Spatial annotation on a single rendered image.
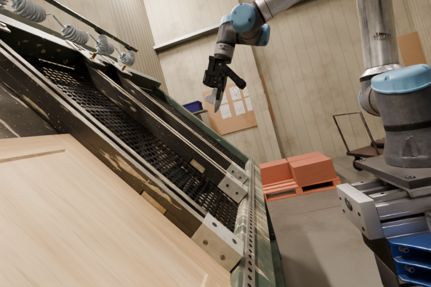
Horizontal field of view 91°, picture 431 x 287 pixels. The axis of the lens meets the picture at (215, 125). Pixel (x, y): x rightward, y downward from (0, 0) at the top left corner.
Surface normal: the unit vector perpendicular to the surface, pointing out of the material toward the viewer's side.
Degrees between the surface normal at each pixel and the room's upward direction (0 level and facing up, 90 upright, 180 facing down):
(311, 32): 90
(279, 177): 90
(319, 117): 90
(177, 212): 90
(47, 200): 52
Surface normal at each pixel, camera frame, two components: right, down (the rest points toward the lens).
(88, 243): 0.59, -0.80
